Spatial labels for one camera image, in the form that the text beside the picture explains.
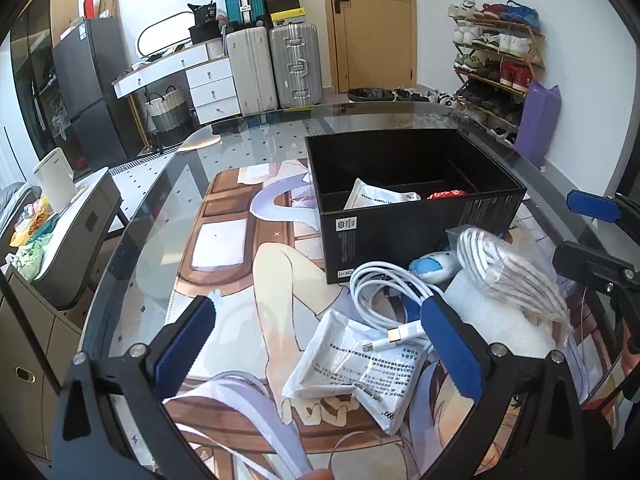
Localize pile of loose shoes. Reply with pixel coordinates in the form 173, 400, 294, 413
392, 87, 457, 107

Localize white and blue plush toy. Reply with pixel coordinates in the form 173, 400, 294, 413
409, 249, 462, 289

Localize white suitcase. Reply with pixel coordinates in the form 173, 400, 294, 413
226, 25, 278, 117

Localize wooden shoe rack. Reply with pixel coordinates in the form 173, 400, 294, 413
447, 0, 546, 146

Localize woven laundry basket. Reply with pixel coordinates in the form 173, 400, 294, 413
145, 86, 188, 147

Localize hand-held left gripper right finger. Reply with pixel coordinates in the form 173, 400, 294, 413
419, 292, 616, 480

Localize brown cardboard box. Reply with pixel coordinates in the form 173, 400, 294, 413
97, 0, 128, 20

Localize white dresser desk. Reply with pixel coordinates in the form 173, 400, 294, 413
112, 40, 241, 126

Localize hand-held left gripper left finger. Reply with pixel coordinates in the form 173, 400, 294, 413
50, 295, 218, 480

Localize pile of colourful packets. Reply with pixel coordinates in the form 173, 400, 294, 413
10, 195, 57, 281

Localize clear bag of white cloth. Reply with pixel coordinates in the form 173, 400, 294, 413
457, 226, 573, 333

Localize black cardboard box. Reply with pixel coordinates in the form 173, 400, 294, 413
305, 129, 528, 286

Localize oval mirror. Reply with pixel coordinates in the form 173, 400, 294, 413
137, 10, 201, 58

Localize white printed packet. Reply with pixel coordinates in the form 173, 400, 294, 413
344, 178, 422, 211
282, 310, 431, 435

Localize dark grey refrigerator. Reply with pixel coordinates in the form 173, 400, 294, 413
51, 17, 143, 166

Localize white charging cable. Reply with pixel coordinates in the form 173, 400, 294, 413
349, 260, 437, 356

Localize grey low cabinet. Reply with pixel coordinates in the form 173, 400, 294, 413
0, 167, 123, 311

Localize white electric kettle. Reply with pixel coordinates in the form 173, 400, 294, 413
34, 147, 76, 211

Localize yellow and black shoe box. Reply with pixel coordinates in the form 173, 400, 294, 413
267, 9, 307, 28

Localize printed cartoon table mat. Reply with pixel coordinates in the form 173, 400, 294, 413
107, 157, 640, 480

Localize wooden door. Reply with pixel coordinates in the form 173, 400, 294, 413
327, 0, 418, 95

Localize silver suitcase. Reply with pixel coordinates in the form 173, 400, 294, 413
269, 22, 323, 109

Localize dark glass wardrobe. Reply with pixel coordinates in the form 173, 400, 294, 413
10, 0, 81, 153

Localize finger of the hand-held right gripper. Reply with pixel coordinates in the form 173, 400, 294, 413
552, 241, 640, 356
566, 189, 640, 226

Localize grey drawer cabinet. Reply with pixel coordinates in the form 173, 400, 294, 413
0, 265, 83, 461

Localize white foam wrap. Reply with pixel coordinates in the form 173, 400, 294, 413
445, 272, 558, 361

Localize collection of assorted shoes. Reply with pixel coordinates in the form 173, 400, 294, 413
447, 0, 543, 143

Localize black bag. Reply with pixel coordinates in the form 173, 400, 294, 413
187, 2, 223, 45

